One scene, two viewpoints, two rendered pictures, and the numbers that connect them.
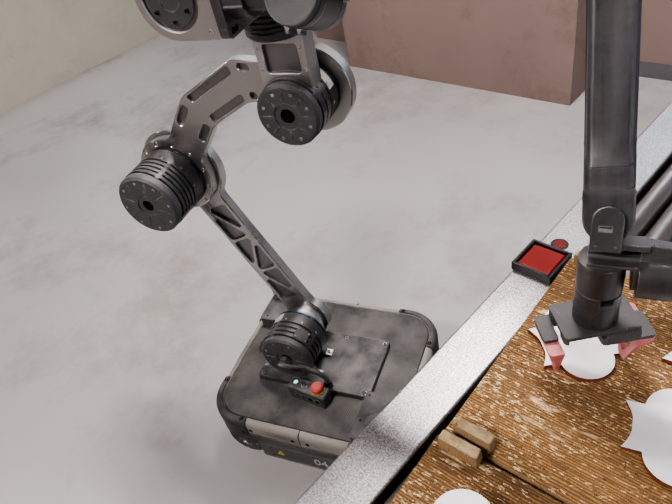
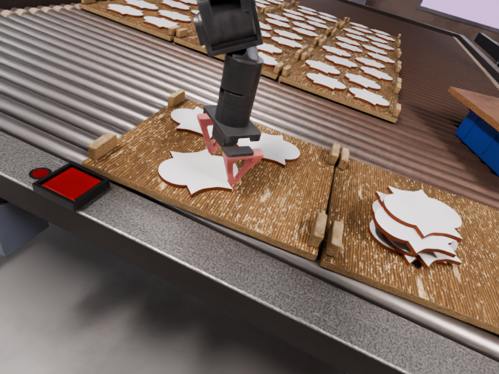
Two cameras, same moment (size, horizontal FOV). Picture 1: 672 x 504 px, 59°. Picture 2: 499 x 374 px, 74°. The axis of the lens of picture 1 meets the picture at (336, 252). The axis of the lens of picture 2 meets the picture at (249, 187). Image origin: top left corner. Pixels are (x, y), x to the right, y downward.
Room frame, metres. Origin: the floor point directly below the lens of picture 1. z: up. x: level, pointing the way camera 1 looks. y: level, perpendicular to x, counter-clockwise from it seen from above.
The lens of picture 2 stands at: (0.79, 0.10, 1.29)
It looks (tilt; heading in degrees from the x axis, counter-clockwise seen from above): 37 degrees down; 229
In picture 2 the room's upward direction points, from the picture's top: 16 degrees clockwise
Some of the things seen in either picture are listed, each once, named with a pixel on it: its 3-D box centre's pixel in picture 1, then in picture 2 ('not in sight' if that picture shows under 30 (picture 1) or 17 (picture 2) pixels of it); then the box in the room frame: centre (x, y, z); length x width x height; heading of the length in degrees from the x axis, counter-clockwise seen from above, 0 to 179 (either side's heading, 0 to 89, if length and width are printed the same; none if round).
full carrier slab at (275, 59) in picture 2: not in sight; (243, 45); (0.04, -1.04, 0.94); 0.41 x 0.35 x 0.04; 127
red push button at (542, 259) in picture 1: (541, 261); (73, 185); (0.75, -0.35, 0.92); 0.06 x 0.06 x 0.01; 37
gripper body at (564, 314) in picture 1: (595, 305); (234, 108); (0.51, -0.32, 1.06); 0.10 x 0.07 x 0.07; 86
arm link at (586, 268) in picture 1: (605, 272); (241, 70); (0.50, -0.32, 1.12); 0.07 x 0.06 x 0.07; 61
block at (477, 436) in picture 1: (473, 434); (318, 229); (0.43, -0.12, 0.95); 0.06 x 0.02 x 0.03; 41
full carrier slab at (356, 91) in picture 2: not in sight; (344, 81); (-0.21, -0.71, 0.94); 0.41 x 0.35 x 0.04; 127
